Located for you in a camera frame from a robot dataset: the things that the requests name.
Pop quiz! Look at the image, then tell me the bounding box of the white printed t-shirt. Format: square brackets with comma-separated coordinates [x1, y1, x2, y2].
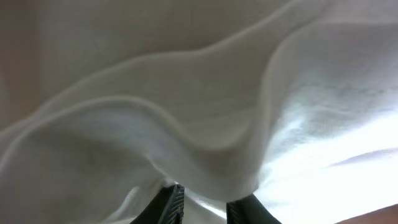
[1, 1, 397, 223]

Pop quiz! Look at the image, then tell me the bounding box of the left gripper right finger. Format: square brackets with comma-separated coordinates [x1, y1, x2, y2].
[226, 194, 281, 224]

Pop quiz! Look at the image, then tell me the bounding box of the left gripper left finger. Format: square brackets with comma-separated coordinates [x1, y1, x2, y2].
[130, 184, 185, 224]

